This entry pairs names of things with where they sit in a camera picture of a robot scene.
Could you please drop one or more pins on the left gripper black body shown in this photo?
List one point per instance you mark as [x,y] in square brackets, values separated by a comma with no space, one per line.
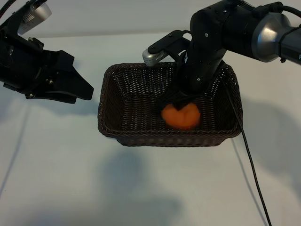
[23,66]

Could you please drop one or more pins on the black camera bracket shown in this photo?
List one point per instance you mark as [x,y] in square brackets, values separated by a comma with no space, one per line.
[169,41]
[9,23]

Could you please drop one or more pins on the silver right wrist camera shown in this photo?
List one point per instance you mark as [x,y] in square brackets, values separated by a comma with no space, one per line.
[152,57]

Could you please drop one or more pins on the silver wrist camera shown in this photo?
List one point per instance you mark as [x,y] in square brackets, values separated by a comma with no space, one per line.
[152,57]
[37,15]

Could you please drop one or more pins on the dark brown wicker basket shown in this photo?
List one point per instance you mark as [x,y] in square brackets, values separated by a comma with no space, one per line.
[136,113]

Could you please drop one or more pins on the black left camera bracket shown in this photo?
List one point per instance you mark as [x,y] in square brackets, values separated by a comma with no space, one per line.
[9,23]

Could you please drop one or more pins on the black right camera bracket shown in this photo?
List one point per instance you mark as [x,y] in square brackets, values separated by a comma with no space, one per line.
[169,41]

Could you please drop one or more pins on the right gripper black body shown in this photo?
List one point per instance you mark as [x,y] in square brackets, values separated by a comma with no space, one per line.
[200,70]

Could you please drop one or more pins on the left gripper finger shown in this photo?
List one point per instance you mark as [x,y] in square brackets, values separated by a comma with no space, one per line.
[70,80]
[61,97]

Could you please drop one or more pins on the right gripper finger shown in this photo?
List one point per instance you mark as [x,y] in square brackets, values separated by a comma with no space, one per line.
[169,99]
[185,100]

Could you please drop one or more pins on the orange fruit with knob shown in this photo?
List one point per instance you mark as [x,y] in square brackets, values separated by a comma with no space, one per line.
[185,118]

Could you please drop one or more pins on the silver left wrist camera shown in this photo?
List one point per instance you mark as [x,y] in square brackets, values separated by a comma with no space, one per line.
[37,15]

